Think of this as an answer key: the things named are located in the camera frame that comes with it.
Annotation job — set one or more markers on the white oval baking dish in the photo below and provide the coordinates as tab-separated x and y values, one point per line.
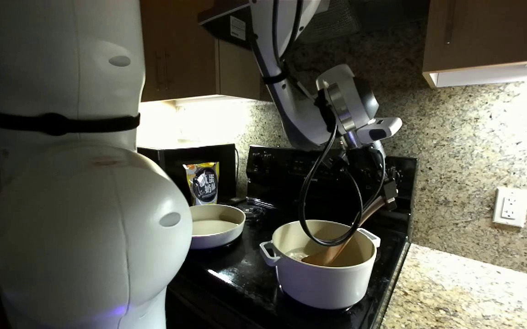
215	229

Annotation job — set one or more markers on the white wall outlet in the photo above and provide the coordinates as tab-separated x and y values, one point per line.
511	207

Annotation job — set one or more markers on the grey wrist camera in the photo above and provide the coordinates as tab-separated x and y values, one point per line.
383	129

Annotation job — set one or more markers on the black electric stove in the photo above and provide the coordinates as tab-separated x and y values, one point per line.
246	280

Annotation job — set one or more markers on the wooden spoon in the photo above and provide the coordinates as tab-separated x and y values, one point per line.
343	240

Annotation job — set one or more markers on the range hood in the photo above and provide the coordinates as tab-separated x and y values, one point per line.
228	19

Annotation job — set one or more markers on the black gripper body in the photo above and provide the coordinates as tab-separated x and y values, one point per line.
370	160

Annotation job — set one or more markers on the wooden upper cabinet over sink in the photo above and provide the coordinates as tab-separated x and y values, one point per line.
489	37

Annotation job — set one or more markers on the yellow black snack bag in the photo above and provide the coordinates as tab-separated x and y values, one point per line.
202	182

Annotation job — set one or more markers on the black countertop appliance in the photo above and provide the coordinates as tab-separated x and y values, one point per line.
165	165

